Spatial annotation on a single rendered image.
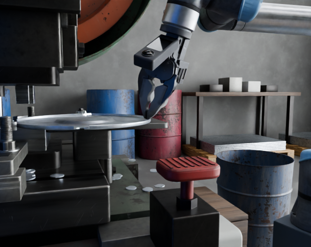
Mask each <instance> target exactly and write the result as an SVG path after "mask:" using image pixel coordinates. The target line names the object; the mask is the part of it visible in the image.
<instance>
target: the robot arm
mask: <svg viewBox="0 0 311 247"><path fill-rule="evenodd" d="M162 23H163V24H161V27H160V31H163V32H165V33H166V35H163V34H161V35H159V36H158V37H157V38H155V39H154V40H153V41H151V42H150V43H149V44H148V45H146V46H145V47H144V48H142V49H141V50H140V51H138V52H137V53H136V54H134V65H136V66H138V67H141V70H140V73H139V76H138V91H139V97H140V105H141V110H142V114H143V117H144V118H145V119H147V120H149V118H152V117H153V116H155V115H156V114H157V113H158V111H159V110H160V109H161V108H163V107H164V106H166V104H167V102H168V98H169V97H170V96H171V95H172V93H173V92H174V90H175V88H176V85H177V83H179V84H183V81H184V78H185V75H186V72H187V69H188V66H189V63H187V62H184V61H183V60H184V56H185V53H186V50H187V47H188V44H189V41H190V39H191V35H192V33H191V32H194V30H195V26H196V23H197V24H198V26H199V28H200V29H201V30H203V31H204V32H215V31H217V30H231V31H245V32H259V33H274V34H288V35H303V36H311V6H300V5H288V4H276V3H264V2H263V0H167V4H166V8H165V9H164V10H163V18H162ZM184 69H185V72H184ZM183 72H184V75H183ZM182 75H183V78H182ZM154 78H157V79H160V82H161V83H163V85H160V86H157V87H156V88H155V85H154V84H155V80H154ZM181 78H182V79H181ZM149 104H150V108H148V107H149ZM290 221H291V222H292V224H294V225H295V226H296V227H298V228H299V229H302V230H304V231H307V232H310V233H311V149H306V150H303V151H302V152H301V154H300V160H299V181H298V196H297V199H296V201H295V203H294V206H293V208H292V210H291V213H290Z"/></svg>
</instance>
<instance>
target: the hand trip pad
mask: <svg viewBox="0 0 311 247"><path fill-rule="evenodd" d="M156 171H157V172H158V173H159V174H160V175H161V176H162V177H163V178H164V179H166V180H168V181H171V182H181V187H180V197H181V198H183V199H192V198H193V181H195V180H205V179H214V178H217V177H219V175H220V165H219V164H217V163H215V162H213V161H211V160H209V159H207V158H204V157H199V156H197V157H179V158H166V159H159V160H158V161H157V162H156Z"/></svg>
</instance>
